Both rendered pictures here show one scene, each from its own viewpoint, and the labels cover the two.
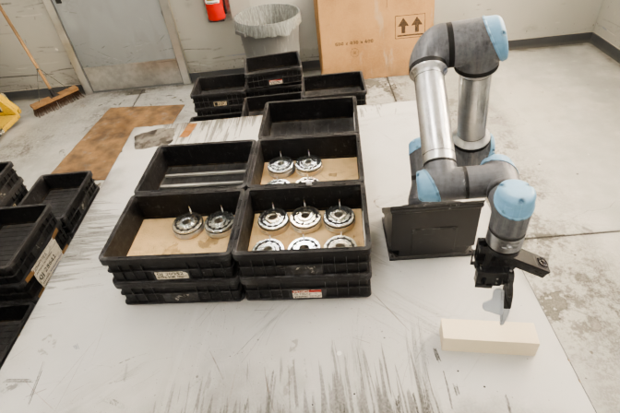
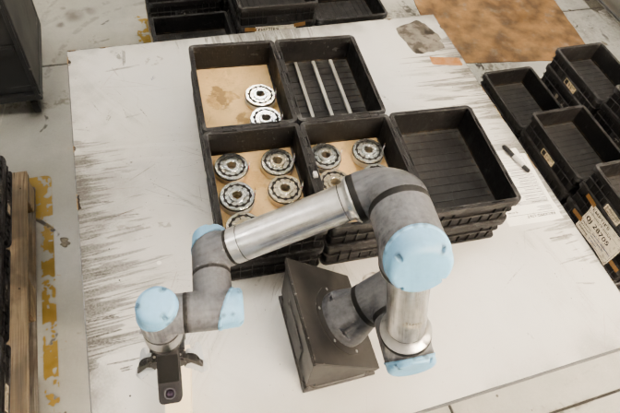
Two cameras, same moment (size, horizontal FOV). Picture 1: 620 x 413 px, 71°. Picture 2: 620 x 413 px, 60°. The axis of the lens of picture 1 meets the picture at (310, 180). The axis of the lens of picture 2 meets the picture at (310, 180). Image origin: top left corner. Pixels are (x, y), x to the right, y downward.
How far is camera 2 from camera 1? 1.11 m
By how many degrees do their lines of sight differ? 44
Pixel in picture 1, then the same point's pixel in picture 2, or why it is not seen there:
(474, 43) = (380, 228)
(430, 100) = (295, 206)
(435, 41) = (374, 181)
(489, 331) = not seen: hidden behind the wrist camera
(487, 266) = not seen: hidden behind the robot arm
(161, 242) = (238, 87)
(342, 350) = (161, 265)
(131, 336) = (165, 107)
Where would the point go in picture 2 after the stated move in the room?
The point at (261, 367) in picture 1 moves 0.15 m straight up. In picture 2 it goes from (141, 205) to (135, 176)
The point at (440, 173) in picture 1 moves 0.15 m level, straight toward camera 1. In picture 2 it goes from (206, 242) to (128, 236)
